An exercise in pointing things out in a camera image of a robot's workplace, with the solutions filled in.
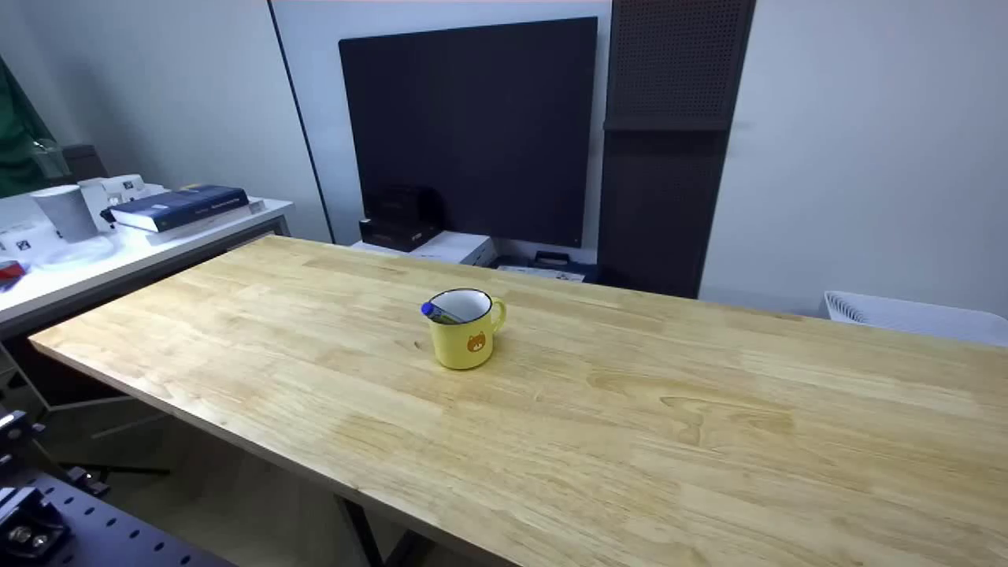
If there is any dark blue book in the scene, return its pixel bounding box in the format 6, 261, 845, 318
112, 186, 249, 232

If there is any large black monitor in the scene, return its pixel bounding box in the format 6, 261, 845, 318
342, 17, 600, 245

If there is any white box under monitor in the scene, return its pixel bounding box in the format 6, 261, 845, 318
414, 231, 495, 265

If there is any black perforated metal base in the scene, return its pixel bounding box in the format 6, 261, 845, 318
0, 411, 229, 567

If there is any black small device under monitor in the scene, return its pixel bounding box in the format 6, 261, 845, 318
360, 186, 443, 252

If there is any dark brown wall cabinet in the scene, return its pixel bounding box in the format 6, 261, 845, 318
600, 0, 755, 298

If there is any white plastic bin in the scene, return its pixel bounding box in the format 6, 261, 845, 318
824, 290, 1008, 346

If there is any white box on side table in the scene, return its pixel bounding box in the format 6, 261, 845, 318
33, 174, 158, 242

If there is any yellow enamel mug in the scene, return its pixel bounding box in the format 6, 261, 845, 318
422, 288, 509, 373

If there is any white side table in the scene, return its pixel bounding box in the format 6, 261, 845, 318
0, 198, 287, 339

